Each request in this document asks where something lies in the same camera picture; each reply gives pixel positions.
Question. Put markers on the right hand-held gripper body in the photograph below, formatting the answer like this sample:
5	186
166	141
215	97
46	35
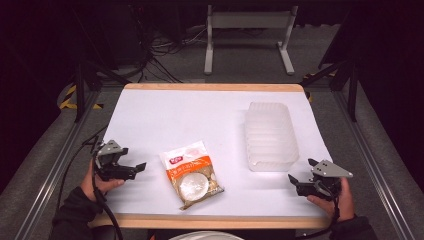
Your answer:
323	181

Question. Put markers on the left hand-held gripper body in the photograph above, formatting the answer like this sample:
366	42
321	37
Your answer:
111	168

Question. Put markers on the person's left hand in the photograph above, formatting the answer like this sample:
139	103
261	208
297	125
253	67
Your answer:
96	186

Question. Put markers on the person's right hand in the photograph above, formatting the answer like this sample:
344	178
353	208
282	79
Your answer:
336	205

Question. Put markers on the clear plastic container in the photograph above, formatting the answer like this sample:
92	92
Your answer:
271	138

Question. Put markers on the orange and white snack packet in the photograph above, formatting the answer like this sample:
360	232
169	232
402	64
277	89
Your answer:
191	175

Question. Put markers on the yellow and black hazard tape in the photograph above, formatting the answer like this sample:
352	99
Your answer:
68	98

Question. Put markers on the white table cover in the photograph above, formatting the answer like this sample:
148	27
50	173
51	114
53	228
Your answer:
200	116

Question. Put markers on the white rounded object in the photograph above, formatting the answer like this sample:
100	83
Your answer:
205	236

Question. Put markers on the white metal stand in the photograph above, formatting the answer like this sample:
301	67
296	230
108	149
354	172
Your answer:
250	20

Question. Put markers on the aluminium rail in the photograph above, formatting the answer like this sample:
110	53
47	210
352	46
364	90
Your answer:
376	166
50	176

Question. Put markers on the black metal frame post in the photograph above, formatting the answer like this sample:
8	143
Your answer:
80	93
351	93

